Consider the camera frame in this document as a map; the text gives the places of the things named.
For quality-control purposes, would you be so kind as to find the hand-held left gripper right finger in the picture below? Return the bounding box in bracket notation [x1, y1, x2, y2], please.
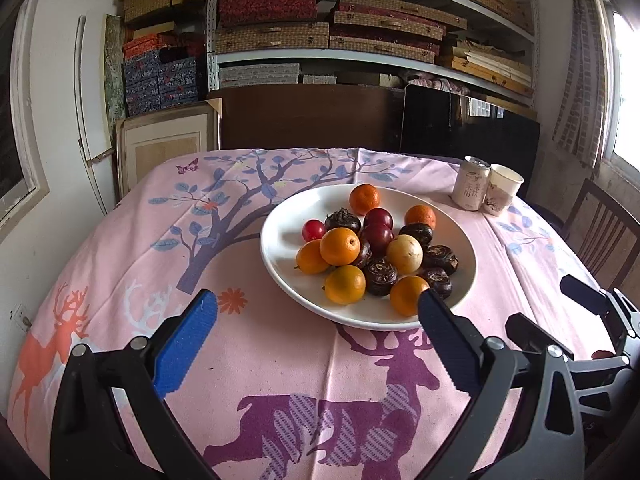
[417, 287, 586, 480]

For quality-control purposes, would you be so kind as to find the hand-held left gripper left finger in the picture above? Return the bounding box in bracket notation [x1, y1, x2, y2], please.
[50, 288, 221, 480]

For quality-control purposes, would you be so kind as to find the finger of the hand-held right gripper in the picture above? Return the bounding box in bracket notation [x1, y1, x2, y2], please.
[505, 312, 576, 361]
[559, 274, 640, 356]

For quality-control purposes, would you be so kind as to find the orange mandarin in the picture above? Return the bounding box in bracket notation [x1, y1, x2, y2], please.
[295, 239, 331, 275]
[389, 275, 431, 317]
[324, 265, 367, 306]
[404, 204, 437, 231]
[348, 183, 381, 216]

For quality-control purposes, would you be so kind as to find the pale yellow round fruit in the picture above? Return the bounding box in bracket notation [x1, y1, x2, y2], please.
[385, 235, 424, 276]

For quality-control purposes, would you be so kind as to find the dark red plum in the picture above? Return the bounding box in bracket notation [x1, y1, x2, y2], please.
[360, 222, 395, 258]
[363, 207, 394, 228]

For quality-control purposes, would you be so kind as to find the white oval plate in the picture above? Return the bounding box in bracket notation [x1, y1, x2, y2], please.
[259, 184, 478, 332]

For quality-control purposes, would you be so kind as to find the dark wooden chair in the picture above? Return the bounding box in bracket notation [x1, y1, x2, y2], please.
[562, 178, 640, 291]

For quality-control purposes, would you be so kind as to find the pink printed tablecloth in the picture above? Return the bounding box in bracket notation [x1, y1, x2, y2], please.
[7, 147, 618, 480]

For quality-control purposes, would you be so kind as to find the white paper cup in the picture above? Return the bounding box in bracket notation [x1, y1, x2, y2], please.
[482, 163, 525, 217]

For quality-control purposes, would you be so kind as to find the white beverage can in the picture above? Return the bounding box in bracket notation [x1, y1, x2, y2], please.
[452, 156, 491, 211]

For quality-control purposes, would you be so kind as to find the framed wooden panel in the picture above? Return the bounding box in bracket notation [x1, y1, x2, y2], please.
[116, 99, 223, 203]

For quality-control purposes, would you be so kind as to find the checkered curtain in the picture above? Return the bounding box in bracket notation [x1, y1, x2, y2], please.
[551, 0, 608, 168]

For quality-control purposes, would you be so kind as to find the bright window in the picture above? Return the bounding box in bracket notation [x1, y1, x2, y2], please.
[597, 0, 640, 171]

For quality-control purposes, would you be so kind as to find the black glossy panel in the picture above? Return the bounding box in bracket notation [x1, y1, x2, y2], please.
[400, 84, 542, 200]

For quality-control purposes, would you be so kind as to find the stack of yellow wooden boxes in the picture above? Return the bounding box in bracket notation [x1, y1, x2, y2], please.
[435, 0, 536, 98]

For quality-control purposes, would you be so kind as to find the white door panel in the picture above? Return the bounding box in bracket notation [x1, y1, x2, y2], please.
[74, 14, 126, 216]

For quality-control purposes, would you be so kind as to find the brown wooden board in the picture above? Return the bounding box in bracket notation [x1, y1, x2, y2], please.
[206, 84, 406, 152]

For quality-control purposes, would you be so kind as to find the pink folded cloth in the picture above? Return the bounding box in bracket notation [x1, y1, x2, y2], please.
[407, 74, 473, 96]

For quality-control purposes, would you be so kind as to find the stack of blue patterned boxes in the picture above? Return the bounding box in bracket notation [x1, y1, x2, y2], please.
[122, 47, 201, 118]

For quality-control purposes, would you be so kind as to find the stack of white patterned boxes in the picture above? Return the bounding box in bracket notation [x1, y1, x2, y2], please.
[219, 62, 301, 88]

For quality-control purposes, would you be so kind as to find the white framed window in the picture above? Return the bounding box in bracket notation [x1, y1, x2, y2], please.
[0, 0, 51, 231]

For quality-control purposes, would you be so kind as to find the mottled green board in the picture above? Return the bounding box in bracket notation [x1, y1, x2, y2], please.
[102, 14, 127, 128]

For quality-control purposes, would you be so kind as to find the stack of orange boxes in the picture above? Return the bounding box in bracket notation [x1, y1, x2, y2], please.
[122, 32, 183, 58]

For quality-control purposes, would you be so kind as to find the white metal shelving rack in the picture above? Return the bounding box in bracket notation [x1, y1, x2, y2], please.
[205, 0, 541, 111]

